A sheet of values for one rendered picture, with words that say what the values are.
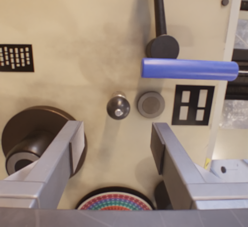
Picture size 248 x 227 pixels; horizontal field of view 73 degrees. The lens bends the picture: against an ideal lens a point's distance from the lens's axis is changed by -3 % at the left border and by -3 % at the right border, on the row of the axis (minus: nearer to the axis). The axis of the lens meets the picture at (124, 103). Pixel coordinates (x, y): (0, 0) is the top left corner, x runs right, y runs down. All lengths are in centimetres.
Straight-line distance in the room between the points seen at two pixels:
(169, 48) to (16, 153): 25
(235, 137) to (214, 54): 100
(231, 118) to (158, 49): 99
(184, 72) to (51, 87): 20
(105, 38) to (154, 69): 10
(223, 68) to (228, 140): 104
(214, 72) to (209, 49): 8
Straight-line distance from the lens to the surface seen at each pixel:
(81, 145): 16
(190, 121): 32
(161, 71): 22
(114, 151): 33
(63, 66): 29
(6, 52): 33
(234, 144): 130
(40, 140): 29
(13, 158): 29
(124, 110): 22
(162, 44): 25
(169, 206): 34
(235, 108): 119
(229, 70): 25
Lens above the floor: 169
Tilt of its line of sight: 2 degrees up
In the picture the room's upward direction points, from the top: 91 degrees clockwise
